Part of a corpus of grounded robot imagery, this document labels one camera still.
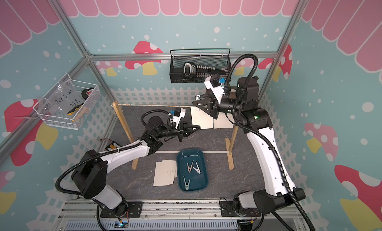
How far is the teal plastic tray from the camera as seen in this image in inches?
31.9

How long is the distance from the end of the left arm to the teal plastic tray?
0.78 feet

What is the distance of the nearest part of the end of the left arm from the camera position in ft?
2.10
